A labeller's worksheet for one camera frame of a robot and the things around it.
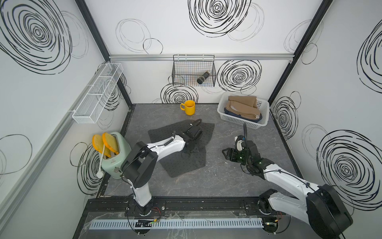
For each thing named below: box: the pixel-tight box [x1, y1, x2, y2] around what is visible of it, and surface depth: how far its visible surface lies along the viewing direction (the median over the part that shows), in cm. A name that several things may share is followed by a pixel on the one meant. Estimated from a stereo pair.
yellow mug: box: [179, 100, 196, 116], surface depth 113 cm
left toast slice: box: [92, 134, 112, 158], surface depth 75 cm
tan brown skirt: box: [225, 95, 262, 120], surface depth 109 cm
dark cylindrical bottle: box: [196, 70, 211, 85], surface depth 93 cm
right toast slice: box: [102, 132, 119, 155], surface depth 78 cm
